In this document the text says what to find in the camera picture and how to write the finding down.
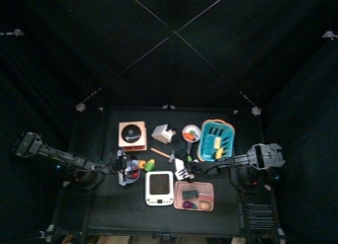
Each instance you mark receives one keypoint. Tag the pink sushi piece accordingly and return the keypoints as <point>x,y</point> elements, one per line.
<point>204,197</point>

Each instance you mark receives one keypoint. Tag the green toy vegetable piece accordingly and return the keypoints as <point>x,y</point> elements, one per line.
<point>194,132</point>

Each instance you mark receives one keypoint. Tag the orange toy carrot piece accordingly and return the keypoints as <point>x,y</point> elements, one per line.
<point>188,136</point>

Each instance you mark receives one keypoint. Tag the teal toy basket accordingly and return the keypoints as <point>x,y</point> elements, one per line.
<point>215,141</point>

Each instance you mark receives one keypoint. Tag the yellow toy pepper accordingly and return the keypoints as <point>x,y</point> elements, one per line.
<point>141,163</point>

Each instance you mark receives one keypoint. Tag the purple toy eggplant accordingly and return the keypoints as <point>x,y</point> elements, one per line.
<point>188,205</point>

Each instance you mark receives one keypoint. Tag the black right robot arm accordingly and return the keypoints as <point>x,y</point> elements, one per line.
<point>256,157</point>

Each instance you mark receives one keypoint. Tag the white toy box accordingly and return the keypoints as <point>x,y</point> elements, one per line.
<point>163,133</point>

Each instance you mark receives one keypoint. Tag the wooden toy hammer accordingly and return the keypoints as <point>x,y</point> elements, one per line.
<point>162,153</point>

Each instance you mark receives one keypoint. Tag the orange toy ball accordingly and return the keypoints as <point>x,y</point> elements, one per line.
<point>204,205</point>

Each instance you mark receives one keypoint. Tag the pink plastic tray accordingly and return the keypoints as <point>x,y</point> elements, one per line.
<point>194,196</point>

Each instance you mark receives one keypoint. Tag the yellow toy corn piece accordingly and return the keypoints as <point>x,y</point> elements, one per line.
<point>216,142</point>
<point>219,153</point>

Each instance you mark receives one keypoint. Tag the grey metal frame bracket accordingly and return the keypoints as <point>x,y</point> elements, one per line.
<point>329,34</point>
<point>80,106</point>
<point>255,110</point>
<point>16,33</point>

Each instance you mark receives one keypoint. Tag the wooden toy stove black burner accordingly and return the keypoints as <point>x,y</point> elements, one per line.
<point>132,136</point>

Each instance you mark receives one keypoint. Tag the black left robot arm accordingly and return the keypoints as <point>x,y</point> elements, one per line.
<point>48,151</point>

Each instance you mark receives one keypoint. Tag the dark green sushi roll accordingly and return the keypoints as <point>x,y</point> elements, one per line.
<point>190,194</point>

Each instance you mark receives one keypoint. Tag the white toy tablet dark screen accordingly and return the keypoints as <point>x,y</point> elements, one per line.
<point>159,188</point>

